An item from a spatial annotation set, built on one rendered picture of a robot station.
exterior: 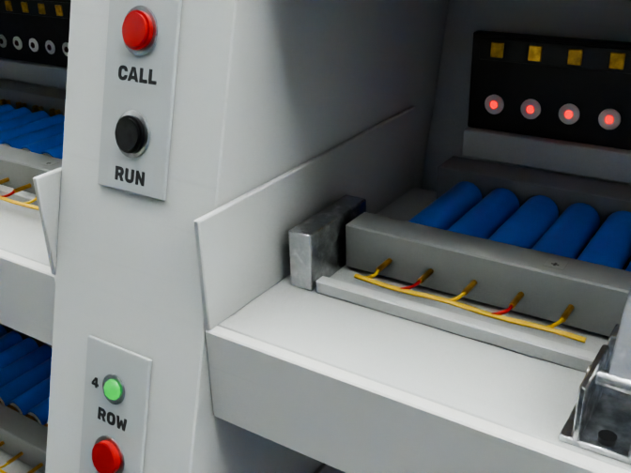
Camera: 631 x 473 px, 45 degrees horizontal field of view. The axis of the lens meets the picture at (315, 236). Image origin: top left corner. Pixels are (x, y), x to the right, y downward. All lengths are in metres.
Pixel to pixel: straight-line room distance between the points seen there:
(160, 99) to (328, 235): 0.10
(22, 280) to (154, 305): 0.09
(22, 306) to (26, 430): 0.16
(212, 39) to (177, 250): 0.09
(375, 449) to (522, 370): 0.06
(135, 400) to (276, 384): 0.08
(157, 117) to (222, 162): 0.04
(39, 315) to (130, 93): 0.13
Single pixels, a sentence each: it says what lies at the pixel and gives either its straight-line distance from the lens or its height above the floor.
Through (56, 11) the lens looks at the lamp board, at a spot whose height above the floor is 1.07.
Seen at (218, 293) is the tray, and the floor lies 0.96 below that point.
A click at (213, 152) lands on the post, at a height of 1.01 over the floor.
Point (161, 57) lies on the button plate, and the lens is 0.32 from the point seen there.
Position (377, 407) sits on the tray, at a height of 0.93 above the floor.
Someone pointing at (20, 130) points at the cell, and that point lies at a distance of 0.56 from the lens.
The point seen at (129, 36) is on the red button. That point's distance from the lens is 0.33.
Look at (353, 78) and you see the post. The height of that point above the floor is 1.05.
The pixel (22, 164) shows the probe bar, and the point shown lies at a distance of 0.47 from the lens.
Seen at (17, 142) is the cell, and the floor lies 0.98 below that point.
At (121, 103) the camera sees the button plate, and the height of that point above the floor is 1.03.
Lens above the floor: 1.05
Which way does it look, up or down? 12 degrees down
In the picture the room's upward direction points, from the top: 7 degrees clockwise
